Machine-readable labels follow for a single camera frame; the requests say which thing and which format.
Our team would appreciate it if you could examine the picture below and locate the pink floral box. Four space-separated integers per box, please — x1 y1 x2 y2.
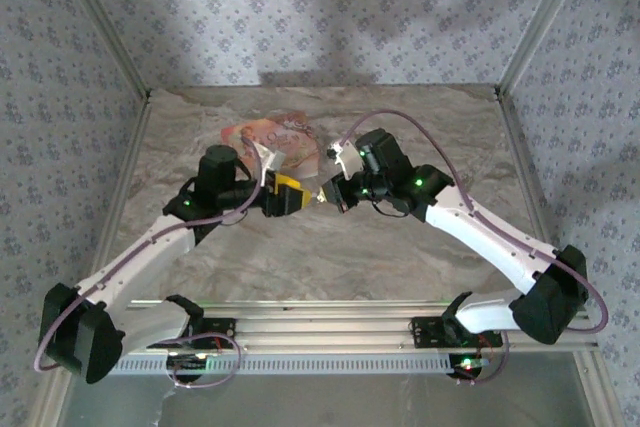
219 114 322 179

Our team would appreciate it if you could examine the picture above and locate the left controller board with LED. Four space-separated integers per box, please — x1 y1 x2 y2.
167 352 216 383

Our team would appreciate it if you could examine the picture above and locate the controller board with led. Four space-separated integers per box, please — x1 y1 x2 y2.
447 352 489 381
167 352 216 383

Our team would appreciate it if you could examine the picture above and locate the right controller board with LED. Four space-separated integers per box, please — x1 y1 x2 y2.
447 352 489 381

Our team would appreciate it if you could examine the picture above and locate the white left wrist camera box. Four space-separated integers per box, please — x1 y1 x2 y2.
251 140 290 174

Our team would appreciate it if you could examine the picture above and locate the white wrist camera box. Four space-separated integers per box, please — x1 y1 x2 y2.
326 140 370 181
251 140 290 174

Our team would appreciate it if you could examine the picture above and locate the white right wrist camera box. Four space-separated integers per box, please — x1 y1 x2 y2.
326 140 370 181

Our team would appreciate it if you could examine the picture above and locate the aluminium side rail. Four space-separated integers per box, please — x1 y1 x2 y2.
34 91 154 427
494 89 619 427

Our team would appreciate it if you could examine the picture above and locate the aluminium rail beam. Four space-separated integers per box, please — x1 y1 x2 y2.
124 299 599 353

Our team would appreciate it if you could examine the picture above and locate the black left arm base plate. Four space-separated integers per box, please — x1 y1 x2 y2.
149 317 237 351

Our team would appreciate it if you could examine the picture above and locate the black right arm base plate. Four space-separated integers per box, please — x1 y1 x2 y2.
410 315 504 349

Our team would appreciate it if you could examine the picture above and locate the grey slotted cable duct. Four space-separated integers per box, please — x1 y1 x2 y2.
109 352 461 377

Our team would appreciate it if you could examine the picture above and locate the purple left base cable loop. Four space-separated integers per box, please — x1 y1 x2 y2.
164 330 244 389

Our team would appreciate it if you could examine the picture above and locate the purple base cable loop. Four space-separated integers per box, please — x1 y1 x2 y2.
457 331 511 386
164 330 244 389

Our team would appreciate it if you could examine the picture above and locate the aluminium frame post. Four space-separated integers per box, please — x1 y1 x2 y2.
49 0 152 98
496 0 596 98

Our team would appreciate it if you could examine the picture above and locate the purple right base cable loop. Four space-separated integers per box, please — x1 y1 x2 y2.
457 331 511 386

